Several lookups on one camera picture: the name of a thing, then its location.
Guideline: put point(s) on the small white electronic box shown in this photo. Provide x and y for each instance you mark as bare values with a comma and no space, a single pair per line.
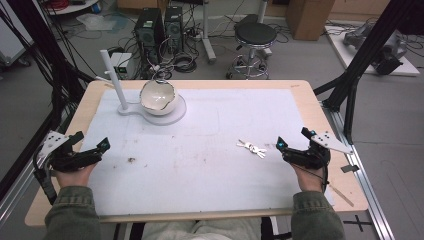
120,65

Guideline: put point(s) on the cardboard box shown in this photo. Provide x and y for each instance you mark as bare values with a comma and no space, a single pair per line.
308,18

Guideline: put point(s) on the clear plastic sheet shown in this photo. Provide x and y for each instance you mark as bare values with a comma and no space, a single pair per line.
96,21

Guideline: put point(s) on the white eggshell-shaped bowl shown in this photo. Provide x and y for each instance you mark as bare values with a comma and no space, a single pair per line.
156,97

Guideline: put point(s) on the white floor platform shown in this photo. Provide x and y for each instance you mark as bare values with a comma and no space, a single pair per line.
346,55

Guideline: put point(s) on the black round stool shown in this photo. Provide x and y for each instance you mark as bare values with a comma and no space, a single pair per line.
255,35

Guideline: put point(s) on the grey machine on platform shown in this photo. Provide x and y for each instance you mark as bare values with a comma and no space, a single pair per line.
388,50

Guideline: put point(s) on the white table mat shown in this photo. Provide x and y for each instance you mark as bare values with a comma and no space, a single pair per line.
200,173

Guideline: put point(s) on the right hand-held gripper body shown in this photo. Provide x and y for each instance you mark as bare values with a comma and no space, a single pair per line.
311,157

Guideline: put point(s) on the person's legs in grey pants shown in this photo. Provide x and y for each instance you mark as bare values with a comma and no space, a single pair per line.
200,230

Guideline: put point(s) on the person's right hand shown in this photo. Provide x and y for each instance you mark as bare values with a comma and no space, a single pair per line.
310,181

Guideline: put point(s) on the white stand with post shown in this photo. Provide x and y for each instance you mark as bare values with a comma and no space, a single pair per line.
113,77

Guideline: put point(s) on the aluminium rail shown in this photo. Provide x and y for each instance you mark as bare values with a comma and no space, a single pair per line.
370,193

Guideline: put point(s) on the round white table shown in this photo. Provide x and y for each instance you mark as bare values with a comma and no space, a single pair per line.
78,6

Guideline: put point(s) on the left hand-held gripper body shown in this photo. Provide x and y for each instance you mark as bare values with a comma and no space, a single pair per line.
63,159

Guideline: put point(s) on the grey tape piece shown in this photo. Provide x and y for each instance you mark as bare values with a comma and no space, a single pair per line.
350,168

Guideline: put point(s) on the thin wooden stick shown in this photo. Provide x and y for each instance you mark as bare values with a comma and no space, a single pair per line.
341,195

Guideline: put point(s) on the white metal table leg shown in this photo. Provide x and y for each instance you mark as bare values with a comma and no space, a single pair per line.
207,36

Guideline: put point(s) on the large black computer tower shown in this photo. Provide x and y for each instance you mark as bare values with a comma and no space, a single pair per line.
148,31

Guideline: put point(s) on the person's left hand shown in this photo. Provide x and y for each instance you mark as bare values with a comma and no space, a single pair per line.
74,178

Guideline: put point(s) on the slim black computer tower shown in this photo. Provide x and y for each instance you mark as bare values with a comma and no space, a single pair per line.
174,28

